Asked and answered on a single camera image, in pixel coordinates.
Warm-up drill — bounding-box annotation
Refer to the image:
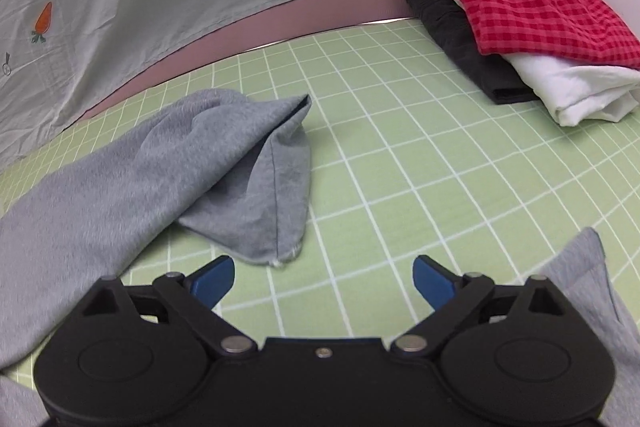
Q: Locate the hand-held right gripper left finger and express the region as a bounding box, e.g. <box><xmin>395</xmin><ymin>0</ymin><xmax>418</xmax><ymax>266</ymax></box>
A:
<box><xmin>75</xmin><ymin>256</ymin><xmax>258</xmax><ymax>360</ymax></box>

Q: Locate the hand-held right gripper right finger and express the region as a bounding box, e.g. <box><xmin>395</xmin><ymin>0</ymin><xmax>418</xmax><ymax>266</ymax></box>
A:
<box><xmin>390</xmin><ymin>256</ymin><xmax>571</xmax><ymax>360</ymax></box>

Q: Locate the grey jersey garment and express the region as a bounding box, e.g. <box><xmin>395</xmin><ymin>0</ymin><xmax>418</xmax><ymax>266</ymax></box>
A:
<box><xmin>0</xmin><ymin>89</ymin><xmax>640</xmax><ymax>427</ymax></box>

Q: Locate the green grid mat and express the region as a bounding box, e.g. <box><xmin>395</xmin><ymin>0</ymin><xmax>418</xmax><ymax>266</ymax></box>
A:
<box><xmin>0</xmin><ymin>14</ymin><xmax>640</xmax><ymax>388</ymax></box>

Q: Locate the white folded cloth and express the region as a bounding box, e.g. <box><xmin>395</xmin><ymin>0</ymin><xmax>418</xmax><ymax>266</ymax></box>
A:
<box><xmin>405</xmin><ymin>0</ymin><xmax>640</xmax><ymax>126</ymax></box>

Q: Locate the black folded cloth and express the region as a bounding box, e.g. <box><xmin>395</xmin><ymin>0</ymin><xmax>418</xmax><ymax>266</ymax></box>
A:
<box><xmin>403</xmin><ymin>0</ymin><xmax>543</xmax><ymax>105</ymax></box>

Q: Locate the pink bed edge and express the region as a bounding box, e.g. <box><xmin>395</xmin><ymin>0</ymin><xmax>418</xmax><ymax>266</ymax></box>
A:
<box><xmin>65</xmin><ymin>0</ymin><xmax>416</xmax><ymax>132</ymax></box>

